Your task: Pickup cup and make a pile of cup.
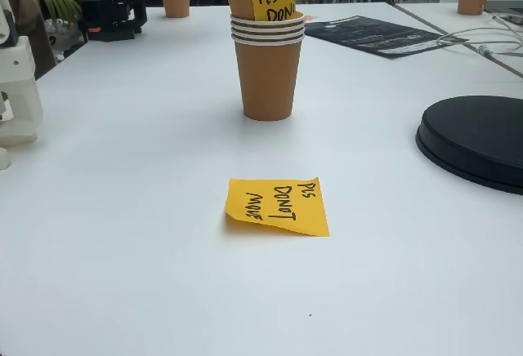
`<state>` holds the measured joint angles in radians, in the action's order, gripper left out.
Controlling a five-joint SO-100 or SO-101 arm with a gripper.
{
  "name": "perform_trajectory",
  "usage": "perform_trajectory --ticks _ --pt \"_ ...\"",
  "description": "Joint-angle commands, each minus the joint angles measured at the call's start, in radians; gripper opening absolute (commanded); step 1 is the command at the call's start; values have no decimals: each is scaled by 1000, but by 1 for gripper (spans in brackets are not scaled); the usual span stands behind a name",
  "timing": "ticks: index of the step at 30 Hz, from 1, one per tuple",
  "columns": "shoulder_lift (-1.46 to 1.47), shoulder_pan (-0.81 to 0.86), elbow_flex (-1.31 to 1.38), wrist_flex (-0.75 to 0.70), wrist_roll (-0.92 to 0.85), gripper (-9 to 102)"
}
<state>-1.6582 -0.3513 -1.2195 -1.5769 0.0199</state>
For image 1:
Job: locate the black leader arm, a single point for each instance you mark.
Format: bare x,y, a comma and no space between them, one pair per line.
106,17

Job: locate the black printed leaflet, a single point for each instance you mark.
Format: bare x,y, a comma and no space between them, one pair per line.
367,33

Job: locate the dark flat device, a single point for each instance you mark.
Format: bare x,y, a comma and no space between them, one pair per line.
506,7

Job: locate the black round disc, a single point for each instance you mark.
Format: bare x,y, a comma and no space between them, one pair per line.
474,135

